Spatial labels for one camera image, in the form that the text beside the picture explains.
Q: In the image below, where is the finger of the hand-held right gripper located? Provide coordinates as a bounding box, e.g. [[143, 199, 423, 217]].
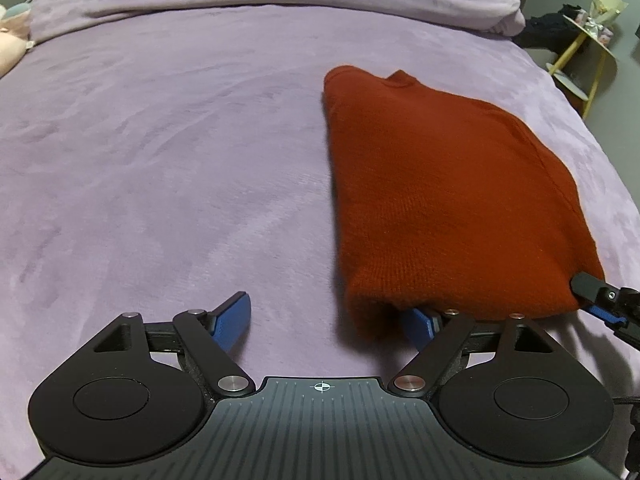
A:
[[580, 303, 640, 352], [571, 272, 640, 312]]

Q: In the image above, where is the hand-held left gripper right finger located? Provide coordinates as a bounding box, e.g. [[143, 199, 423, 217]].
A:
[[392, 307, 557, 399]]

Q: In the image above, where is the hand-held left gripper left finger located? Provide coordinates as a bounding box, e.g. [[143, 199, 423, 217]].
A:
[[92, 290, 258, 399]]

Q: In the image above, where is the red knit sweater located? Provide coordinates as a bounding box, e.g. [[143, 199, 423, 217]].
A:
[[322, 65, 607, 343]]

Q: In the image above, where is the purple bed sheet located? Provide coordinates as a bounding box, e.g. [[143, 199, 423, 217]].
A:
[[0, 4, 640, 466]]

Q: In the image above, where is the yellow side table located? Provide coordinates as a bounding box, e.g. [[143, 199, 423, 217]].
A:
[[545, 7, 622, 119]]

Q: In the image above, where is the dark cloth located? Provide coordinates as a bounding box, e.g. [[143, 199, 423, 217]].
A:
[[513, 3, 584, 54]]

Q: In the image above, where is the wrapped flower bouquet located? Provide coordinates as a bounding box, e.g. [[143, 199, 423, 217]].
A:
[[581, 0, 632, 42]]

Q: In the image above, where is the pink plush toy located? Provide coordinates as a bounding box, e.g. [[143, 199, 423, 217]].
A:
[[0, 2, 36, 79]]

